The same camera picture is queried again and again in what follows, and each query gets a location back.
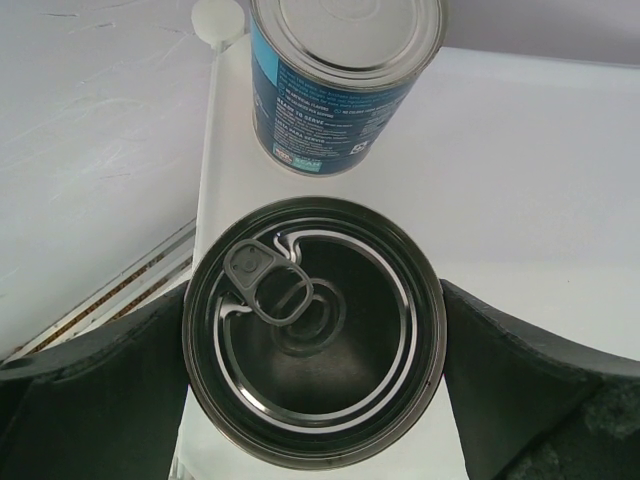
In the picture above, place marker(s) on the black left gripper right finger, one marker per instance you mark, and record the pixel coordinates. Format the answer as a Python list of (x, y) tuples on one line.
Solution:
[(529, 404)]

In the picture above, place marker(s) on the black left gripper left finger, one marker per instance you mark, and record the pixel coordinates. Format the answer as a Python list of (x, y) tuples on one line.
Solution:
[(105, 405)]

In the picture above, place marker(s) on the dark blue tall can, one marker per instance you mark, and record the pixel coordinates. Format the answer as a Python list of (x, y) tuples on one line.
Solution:
[(314, 333)]

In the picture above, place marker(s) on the light blue labelled can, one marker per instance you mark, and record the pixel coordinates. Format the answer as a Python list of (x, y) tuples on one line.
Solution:
[(328, 76)]

